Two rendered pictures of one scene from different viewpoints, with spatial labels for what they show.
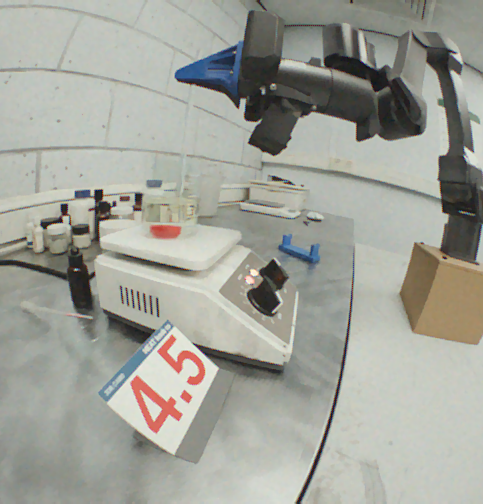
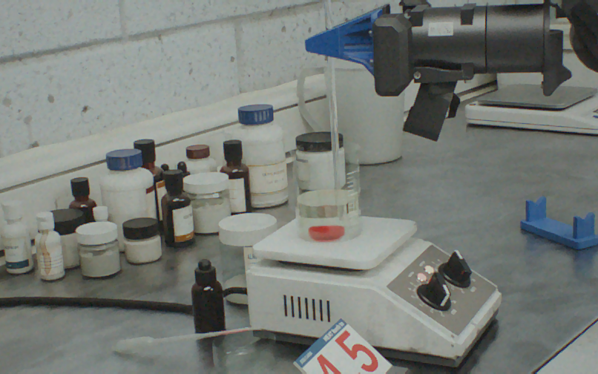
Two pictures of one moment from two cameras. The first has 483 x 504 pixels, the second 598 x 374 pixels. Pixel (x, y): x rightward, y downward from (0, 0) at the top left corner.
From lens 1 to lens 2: 0.68 m
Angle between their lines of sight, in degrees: 15
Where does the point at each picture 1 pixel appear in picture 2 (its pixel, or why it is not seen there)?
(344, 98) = (504, 60)
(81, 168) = (83, 93)
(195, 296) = (366, 293)
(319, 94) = (472, 64)
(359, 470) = not seen: outside the picture
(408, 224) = not seen: outside the picture
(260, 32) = (386, 59)
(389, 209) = not seen: outside the picture
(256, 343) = (424, 334)
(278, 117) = (428, 105)
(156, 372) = (335, 355)
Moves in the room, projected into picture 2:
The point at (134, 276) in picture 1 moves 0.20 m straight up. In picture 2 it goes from (302, 282) to (288, 53)
